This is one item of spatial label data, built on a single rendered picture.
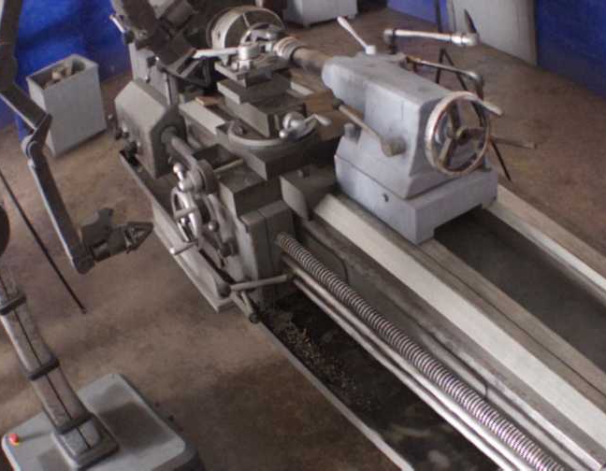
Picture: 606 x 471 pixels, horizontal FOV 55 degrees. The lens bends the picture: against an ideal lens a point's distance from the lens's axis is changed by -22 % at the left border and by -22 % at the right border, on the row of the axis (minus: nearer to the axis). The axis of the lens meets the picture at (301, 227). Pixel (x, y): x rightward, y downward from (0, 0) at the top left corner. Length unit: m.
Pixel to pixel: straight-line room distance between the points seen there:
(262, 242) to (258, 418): 0.74
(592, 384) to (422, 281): 0.56
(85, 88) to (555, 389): 3.82
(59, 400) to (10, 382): 1.01
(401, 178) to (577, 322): 0.61
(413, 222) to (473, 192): 0.20
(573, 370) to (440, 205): 0.61
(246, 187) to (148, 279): 1.34
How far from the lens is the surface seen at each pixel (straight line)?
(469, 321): 1.47
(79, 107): 4.56
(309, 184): 1.86
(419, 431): 1.80
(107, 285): 3.20
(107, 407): 2.23
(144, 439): 2.09
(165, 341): 2.80
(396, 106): 1.67
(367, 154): 1.77
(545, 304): 1.70
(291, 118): 1.88
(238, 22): 2.39
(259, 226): 1.90
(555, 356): 1.41
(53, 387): 1.88
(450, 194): 1.69
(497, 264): 1.81
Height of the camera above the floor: 1.83
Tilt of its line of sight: 34 degrees down
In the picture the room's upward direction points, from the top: 8 degrees counter-clockwise
